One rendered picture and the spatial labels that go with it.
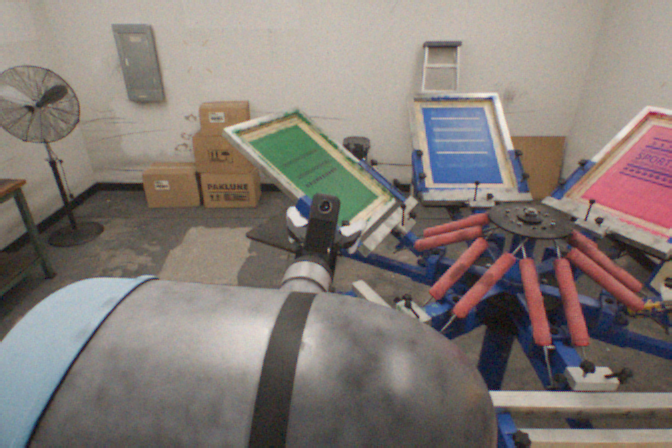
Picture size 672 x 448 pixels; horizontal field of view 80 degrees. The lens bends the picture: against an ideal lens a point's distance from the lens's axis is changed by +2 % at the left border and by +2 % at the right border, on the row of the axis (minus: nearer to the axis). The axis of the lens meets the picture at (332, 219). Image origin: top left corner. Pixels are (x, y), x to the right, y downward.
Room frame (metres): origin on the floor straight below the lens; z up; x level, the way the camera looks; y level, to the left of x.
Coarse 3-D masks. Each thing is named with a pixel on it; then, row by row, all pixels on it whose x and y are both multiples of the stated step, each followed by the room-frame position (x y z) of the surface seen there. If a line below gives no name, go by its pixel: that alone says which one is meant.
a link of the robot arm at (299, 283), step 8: (288, 280) 0.45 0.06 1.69; (296, 280) 0.45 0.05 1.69; (304, 280) 0.44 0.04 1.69; (312, 280) 0.45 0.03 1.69; (280, 288) 0.45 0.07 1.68; (288, 288) 0.43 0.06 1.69; (296, 288) 0.43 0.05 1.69; (304, 288) 0.43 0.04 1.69; (312, 288) 0.43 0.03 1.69; (320, 288) 0.44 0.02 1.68
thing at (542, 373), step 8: (512, 312) 1.28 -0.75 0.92; (520, 320) 1.23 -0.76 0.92; (520, 328) 1.19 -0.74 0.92; (520, 336) 1.17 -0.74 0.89; (520, 344) 1.16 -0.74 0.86; (536, 360) 1.04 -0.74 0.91; (544, 360) 1.03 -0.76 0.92; (552, 360) 1.03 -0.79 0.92; (536, 368) 1.03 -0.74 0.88; (544, 368) 0.99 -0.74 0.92; (552, 368) 0.99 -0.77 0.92; (544, 376) 0.97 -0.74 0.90; (552, 376) 0.96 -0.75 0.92; (544, 384) 0.96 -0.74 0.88; (576, 424) 0.79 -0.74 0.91; (584, 424) 0.78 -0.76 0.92; (592, 424) 0.78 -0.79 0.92
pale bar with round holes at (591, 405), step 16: (496, 400) 0.77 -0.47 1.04; (512, 400) 0.77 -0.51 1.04; (528, 400) 0.77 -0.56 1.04; (544, 400) 0.77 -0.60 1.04; (560, 400) 0.77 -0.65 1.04; (576, 400) 0.77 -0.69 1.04; (592, 400) 0.77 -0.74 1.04; (608, 400) 0.77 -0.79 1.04; (624, 400) 0.77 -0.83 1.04; (640, 400) 0.77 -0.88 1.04; (656, 400) 0.77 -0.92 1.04; (512, 416) 0.75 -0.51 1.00; (528, 416) 0.75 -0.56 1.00; (544, 416) 0.75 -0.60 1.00; (560, 416) 0.75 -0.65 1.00; (576, 416) 0.75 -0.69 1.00; (592, 416) 0.75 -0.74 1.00; (608, 416) 0.75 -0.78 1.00; (624, 416) 0.75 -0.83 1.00; (640, 416) 0.74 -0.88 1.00; (656, 416) 0.74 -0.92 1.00
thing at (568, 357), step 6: (558, 348) 0.96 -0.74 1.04; (564, 348) 0.96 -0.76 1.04; (570, 348) 0.97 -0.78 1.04; (558, 354) 0.95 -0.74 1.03; (564, 354) 0.94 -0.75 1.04; (570, 354) 0.94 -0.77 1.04; (576, 354) 0.94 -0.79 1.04; (558, 360) 0.94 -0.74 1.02; (564, 360) 0.91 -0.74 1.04; (570, 360) 0.91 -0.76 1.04; (576, 360) 0.91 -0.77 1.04; (582, 360) 0.91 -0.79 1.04; (558, 366) 0.93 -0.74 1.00; (564, 366) 0.90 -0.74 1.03; (570, 366) 0.89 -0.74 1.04; (576, 366) 0.89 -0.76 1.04
